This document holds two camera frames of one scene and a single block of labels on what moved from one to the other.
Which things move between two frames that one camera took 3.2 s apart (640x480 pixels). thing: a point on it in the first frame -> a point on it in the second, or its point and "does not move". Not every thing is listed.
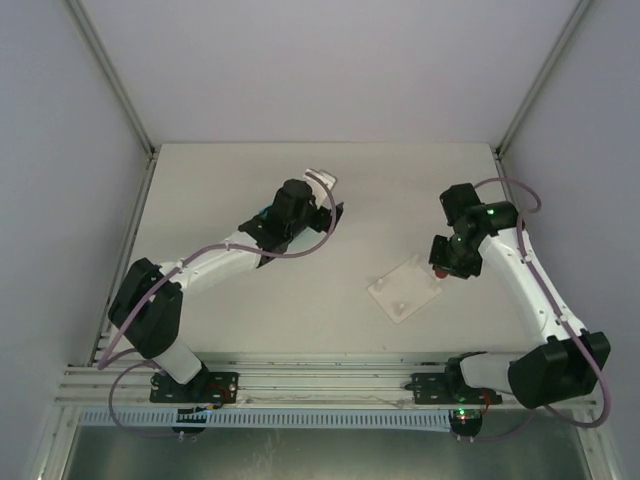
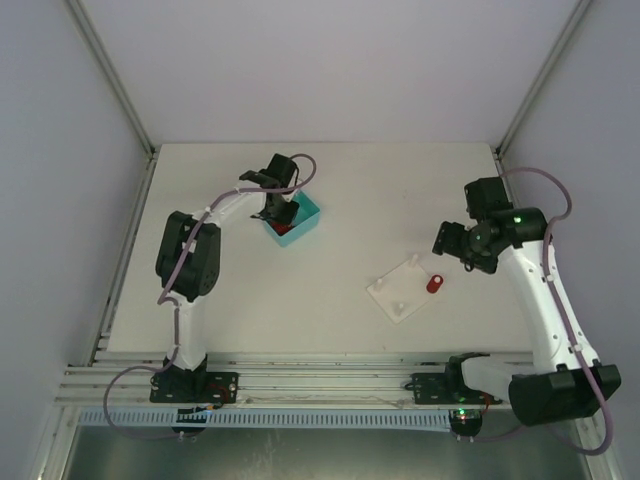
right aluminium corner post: [526, 105] does not move
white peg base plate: [405, 291] does not move
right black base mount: [450, 387] does not move
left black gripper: [323, 218] -> [275, 213]
